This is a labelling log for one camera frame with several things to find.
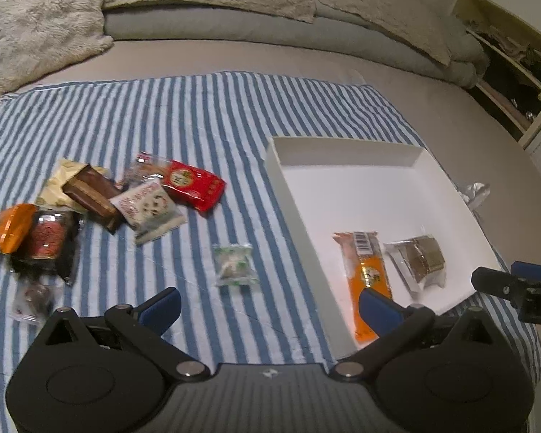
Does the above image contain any green white candy packet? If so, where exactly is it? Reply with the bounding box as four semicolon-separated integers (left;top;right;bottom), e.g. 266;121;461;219
213;242;260;288

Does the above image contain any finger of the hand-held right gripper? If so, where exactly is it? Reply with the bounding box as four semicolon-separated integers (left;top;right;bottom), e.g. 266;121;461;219
511;261;541;281
471;267;524;301

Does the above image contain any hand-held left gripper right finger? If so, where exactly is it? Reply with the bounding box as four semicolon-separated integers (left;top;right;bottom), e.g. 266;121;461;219
333;288;502;379

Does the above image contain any blue white striped cloth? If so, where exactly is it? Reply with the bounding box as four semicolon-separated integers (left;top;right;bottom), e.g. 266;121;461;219
0;71;541;433

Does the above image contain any grey folded duvet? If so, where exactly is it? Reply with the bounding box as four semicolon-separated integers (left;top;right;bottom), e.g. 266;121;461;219
103;6;490;90

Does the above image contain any small clear packet dark snack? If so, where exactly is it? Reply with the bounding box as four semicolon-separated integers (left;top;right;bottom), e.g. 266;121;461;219
11;280;57;326

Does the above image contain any heap of dark clutter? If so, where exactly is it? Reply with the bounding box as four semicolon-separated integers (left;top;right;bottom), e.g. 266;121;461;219
464;18;541;100

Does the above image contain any crumpled clear plastic wrapper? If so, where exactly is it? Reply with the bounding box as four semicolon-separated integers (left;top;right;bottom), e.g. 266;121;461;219
455;181;492;211

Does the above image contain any white cardboard box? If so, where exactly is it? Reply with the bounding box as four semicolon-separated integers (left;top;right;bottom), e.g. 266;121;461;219
262;136;506;358

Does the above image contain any cream gold snack packet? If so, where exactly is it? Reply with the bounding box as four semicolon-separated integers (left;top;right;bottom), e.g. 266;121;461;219
36;158;111;214

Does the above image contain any white fluffy pillow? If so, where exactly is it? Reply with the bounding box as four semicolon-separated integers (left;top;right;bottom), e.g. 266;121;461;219
0;0;114;96

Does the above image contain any plain orange snack packet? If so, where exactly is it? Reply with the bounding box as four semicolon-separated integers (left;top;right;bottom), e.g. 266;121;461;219
0;204;38;256

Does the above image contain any black packet with red disc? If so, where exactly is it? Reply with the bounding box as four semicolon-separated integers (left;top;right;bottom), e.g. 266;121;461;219
10;210;84;286

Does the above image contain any white packet with panda print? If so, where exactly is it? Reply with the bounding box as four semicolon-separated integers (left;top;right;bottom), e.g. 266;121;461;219
109;179;188;245

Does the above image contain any wooden shelf unit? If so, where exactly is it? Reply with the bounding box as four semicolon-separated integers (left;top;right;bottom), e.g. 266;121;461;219
451;0;541;150

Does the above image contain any clear packet with brown cake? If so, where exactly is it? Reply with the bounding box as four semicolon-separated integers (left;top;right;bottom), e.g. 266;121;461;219
383;235;448;299

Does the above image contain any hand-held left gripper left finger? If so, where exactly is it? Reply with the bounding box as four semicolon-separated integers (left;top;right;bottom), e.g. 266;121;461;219
36;286;209;380

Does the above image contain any brown snack packet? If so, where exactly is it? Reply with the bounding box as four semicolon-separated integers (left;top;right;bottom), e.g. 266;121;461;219
62;165;124;235

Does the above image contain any orange snack packet with barcode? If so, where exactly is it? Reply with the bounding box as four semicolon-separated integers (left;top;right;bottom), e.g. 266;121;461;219
333;231;394;342

